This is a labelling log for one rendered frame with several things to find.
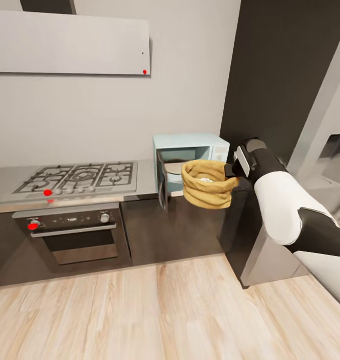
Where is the popcorn bag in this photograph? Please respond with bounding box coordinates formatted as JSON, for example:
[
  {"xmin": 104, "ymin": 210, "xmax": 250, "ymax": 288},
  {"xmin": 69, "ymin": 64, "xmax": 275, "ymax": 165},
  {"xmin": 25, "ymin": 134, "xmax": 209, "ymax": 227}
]
[{"xmin": 181, "ymin": 159, "xmax": 239, "ymax": 210}]

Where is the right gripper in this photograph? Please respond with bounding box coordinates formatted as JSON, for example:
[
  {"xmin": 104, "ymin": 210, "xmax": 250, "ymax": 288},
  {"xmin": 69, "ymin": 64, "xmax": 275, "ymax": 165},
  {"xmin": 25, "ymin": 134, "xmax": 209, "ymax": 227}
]
[{"xmin": 224, "ymin": 161, "xmax": 246, "ymax": 178}]

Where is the microwave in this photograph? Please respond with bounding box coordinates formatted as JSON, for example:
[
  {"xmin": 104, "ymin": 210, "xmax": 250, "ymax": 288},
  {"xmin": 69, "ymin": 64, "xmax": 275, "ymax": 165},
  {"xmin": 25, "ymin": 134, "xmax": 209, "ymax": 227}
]
[{"xmin": 153, "ymin": 132, "xmax": 230, "ymax": 215}]

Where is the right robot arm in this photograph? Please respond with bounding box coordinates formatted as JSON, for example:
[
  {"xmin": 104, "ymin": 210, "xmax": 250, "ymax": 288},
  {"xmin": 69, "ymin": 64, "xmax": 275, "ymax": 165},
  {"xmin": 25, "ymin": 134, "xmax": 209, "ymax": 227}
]
[{"xmin": 224, "ymin": 138, "xmax": 340, "ymax": 304}]

